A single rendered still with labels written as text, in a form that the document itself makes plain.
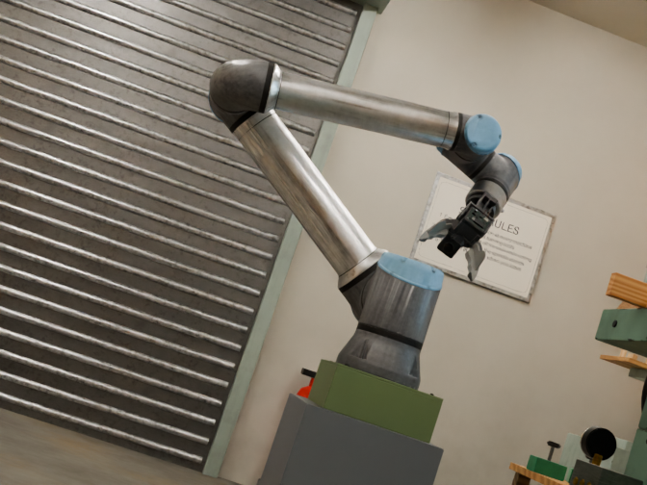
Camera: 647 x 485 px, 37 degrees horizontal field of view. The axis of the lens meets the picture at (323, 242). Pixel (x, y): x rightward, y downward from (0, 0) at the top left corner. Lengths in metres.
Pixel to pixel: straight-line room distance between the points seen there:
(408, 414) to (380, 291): 0.27
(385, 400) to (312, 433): 0.18
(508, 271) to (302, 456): 3.01
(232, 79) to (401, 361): 0.72
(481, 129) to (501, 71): 2.79
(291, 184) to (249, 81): 0.27
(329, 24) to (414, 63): 0.46
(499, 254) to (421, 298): 2.77
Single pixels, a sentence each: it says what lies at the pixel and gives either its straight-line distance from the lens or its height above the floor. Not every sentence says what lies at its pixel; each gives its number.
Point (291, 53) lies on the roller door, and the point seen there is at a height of 2.00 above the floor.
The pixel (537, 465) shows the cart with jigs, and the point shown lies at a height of 0.55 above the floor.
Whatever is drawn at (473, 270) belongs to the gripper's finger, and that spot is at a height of 0.94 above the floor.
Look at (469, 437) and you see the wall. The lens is 4.87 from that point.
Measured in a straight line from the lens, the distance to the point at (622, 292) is 1.74.
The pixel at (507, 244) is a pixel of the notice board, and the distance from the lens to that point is 4.90.
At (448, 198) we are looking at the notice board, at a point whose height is 1.60.
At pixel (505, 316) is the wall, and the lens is 4.89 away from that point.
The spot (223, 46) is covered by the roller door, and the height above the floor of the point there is 1.91.
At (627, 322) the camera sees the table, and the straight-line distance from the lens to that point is 1.81.
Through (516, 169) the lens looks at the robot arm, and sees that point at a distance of 2.44.
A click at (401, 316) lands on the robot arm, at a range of 2.10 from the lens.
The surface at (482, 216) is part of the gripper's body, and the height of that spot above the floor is 1.07.
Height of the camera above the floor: 0.63
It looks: 7 degrees up
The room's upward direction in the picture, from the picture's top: 19 degrees clockwise
